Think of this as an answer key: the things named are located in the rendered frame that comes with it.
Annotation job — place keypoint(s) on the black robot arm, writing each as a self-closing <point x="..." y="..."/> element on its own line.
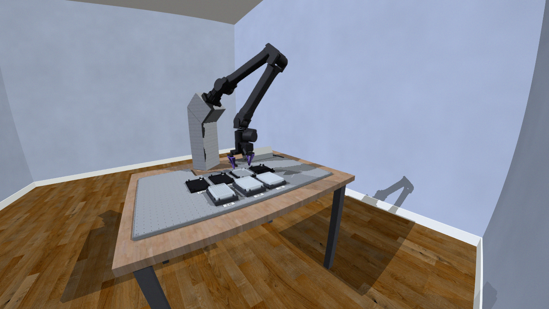
<point x="226" y="85"/>

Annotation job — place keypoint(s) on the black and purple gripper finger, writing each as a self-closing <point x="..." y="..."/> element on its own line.
<point x="232" y="160"/>
<point x="251" y="157"/>

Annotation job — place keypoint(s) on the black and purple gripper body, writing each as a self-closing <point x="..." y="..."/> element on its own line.
<point x="233" y="152"/>

